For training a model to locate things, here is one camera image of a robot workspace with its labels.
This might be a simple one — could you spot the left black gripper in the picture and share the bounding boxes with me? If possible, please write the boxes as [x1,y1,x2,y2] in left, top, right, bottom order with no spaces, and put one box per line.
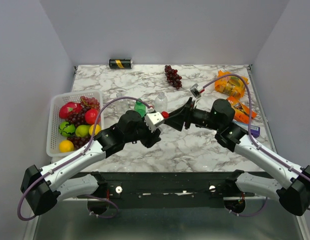
[124,114,162,149]

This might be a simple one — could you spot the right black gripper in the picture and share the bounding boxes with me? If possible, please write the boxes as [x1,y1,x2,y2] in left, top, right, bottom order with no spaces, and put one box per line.
[164,97,221,132]

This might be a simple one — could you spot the clear bottle red cap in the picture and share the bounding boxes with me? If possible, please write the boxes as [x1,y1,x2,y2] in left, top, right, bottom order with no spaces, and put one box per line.
[159,118,167,133]

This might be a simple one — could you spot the clear bottle blue cap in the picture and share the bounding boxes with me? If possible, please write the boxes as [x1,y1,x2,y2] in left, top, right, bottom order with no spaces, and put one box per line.
[154,91,168,112]

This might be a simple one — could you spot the green plastic bottle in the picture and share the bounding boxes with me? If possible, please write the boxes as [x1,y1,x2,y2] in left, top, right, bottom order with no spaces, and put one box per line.
[134,98,146,118]

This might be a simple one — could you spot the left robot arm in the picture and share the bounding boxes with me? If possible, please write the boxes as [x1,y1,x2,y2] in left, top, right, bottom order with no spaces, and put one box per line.
[18,110,164,217]

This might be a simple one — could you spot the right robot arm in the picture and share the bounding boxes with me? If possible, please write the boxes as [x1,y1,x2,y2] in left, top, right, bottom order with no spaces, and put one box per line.
[164,98,310,216]

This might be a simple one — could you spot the dark grapes on table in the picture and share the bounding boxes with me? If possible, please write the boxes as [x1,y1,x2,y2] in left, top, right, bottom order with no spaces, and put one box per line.
[164,65,182,90]

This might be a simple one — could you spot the yellow lemon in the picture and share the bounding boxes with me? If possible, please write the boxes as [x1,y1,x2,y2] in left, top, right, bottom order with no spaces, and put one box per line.
[89,124,102,136]

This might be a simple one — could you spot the orange snack bag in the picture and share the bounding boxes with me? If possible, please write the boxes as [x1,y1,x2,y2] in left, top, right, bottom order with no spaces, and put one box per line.
[214,76,246,100]

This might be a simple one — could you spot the orange razor package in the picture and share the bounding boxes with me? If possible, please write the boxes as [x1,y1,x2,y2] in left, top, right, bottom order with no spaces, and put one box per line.
[227,96,250,124]

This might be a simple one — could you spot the red apple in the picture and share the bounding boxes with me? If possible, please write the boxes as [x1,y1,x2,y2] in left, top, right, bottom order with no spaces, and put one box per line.
[85,108,100,125]

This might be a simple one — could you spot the green pear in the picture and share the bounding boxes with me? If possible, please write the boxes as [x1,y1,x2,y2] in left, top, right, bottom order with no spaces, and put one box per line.
[75,124,90,138]

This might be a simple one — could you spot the purple small box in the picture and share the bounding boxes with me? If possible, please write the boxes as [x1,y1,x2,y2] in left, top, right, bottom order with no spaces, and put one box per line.
[233,120,260,138]

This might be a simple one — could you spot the basket grapes lower bunch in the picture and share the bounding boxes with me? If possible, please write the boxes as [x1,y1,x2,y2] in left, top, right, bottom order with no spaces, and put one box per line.
[67,135,91,150]

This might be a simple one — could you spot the basket grapes bunch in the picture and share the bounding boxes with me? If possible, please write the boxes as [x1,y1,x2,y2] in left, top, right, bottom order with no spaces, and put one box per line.
[67,135,91,150]
[65,96,100,127]

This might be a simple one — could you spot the basket grapes upper bunch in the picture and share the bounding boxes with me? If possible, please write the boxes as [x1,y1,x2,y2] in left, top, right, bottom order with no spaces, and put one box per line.
[65,96,100,127]

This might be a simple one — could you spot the black gold battery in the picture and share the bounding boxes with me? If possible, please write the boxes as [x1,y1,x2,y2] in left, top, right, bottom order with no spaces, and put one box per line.
[109,59,133,69]

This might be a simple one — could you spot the green watermelon toy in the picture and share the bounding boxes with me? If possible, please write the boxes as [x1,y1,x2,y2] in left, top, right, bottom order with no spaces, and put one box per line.
[58,121,76,137]

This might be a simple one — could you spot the orange fruit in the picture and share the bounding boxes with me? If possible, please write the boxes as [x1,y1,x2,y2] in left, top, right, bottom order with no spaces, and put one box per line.
[59,140,75,153]

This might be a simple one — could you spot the red dragon fruit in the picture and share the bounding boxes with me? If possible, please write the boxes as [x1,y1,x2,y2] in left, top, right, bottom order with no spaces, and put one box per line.
[59,102,82,119]

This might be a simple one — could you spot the white plastic basket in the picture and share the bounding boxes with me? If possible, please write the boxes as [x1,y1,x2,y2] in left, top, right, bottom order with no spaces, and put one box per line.
[46,89,103,157]

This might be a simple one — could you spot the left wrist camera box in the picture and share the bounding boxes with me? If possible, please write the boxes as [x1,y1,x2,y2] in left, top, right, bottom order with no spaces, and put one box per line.
[144,112,164,132]

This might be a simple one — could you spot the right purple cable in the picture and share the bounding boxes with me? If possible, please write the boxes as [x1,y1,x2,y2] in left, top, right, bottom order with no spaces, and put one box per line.
[201,73,310,211]

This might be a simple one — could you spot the black mounting rail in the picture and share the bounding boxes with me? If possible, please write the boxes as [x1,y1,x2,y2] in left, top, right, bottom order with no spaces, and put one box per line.
[76,170,275,210]

